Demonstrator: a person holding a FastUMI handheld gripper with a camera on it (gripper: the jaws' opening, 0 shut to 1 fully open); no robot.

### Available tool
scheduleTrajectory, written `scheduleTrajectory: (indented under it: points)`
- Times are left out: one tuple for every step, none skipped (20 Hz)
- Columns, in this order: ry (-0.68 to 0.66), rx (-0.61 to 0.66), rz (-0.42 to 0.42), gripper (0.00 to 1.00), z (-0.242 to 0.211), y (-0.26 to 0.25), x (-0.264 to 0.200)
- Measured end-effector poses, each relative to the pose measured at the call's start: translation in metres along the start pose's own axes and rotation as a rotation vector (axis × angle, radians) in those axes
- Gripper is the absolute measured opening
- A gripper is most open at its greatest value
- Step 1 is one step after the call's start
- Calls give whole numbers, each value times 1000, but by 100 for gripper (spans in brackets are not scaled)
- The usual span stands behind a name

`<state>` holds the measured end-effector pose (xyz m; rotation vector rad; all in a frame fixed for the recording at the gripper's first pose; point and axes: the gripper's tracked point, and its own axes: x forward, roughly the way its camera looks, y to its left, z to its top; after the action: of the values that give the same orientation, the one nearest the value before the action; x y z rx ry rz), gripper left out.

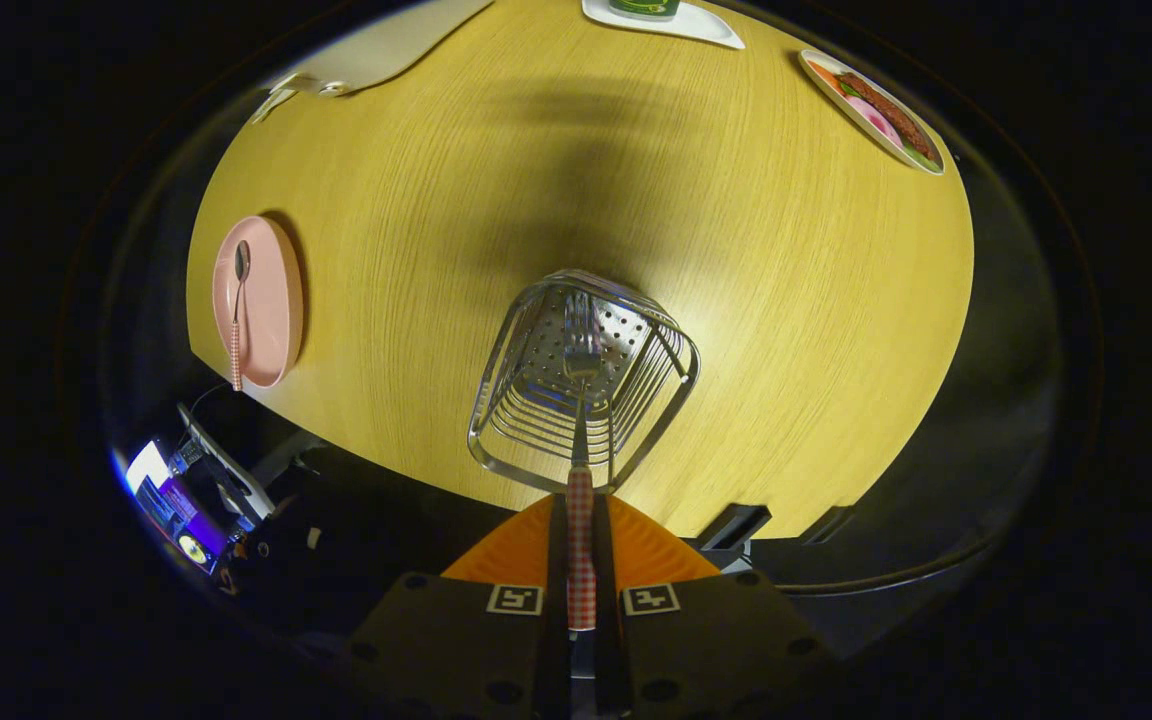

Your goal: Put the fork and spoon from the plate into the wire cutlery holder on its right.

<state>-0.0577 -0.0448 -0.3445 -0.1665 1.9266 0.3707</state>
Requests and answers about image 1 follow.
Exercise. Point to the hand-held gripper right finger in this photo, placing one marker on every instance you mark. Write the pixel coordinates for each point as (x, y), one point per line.
(696, 650)

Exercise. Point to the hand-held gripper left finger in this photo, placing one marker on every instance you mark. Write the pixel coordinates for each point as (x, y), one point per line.
(476, 650)

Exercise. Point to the open laptop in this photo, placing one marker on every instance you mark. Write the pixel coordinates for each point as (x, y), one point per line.
(171, 500)

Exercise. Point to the pink plate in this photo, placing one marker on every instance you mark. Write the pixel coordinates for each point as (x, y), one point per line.
(271, 300)

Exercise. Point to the round plate with food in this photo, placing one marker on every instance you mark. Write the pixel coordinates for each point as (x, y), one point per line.
(876, 110)

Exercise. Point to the white square coaster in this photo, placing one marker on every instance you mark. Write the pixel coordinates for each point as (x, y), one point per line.
(706, 25)

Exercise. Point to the green label drink bottle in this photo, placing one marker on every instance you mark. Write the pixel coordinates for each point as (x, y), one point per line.
(644, 8)

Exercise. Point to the black table bracket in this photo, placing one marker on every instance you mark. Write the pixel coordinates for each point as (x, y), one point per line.
(733, 525)
(826, 523)

